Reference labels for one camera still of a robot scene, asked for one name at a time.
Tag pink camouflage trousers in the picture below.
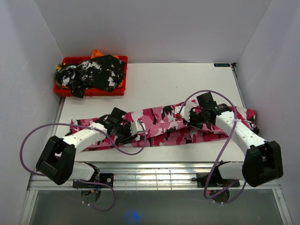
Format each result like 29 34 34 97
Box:
70 103 259 151

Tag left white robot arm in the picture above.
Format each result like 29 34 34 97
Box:
36 108 140 188

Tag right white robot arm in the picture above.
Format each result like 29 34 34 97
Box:
180 92 284 187

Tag black white camouflage trousers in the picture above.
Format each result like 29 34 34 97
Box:
54 54 127 99

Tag small blue table label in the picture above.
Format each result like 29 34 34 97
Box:
214 63 231 67

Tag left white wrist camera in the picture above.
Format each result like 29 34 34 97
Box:
130 120 144 136

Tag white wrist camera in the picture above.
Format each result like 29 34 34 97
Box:
130 120 144 136
174 105 191 122

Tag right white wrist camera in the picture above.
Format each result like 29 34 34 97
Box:
174 105 191 122

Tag aluminium frame rail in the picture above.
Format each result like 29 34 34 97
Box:
20 163 293 225

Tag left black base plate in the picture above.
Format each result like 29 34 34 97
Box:
72 173 114 188

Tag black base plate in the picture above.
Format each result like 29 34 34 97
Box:
72 173 114 188
191 172 235 188

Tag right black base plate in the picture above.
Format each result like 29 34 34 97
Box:
191 172 235 188

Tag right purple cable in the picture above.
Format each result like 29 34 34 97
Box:
180 90 247 205

